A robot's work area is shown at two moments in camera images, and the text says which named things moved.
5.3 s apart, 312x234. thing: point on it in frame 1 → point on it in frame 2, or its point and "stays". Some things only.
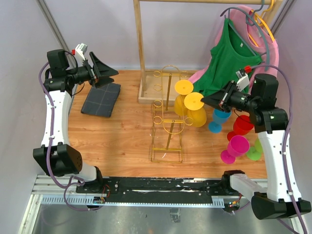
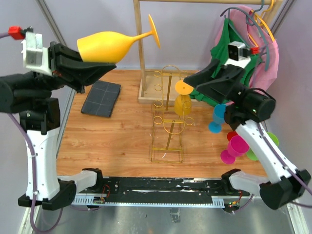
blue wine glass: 219,117 stays
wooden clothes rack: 167,86 stays
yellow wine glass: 183,87 stays
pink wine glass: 238,146 stays
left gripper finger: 103,80 → 64,54
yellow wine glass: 196,113 → 108,47
